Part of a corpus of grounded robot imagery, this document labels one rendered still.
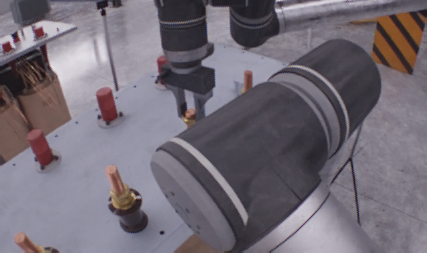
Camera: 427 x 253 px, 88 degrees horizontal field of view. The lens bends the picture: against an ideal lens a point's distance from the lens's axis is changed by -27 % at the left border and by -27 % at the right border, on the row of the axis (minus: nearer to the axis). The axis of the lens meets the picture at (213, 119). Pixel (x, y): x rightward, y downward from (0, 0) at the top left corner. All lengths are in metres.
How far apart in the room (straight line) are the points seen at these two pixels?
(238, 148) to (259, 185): 0.04
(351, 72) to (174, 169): 0.28
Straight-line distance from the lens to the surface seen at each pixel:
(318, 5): 0.78
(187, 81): 0.69
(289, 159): 0.31
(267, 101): 0.33
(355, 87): 0.42
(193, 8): 0.61
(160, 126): 1.08
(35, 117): 2.39
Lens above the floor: 2.00
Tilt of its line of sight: 36 degrees down
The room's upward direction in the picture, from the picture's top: 3 degrees counter-clockwise
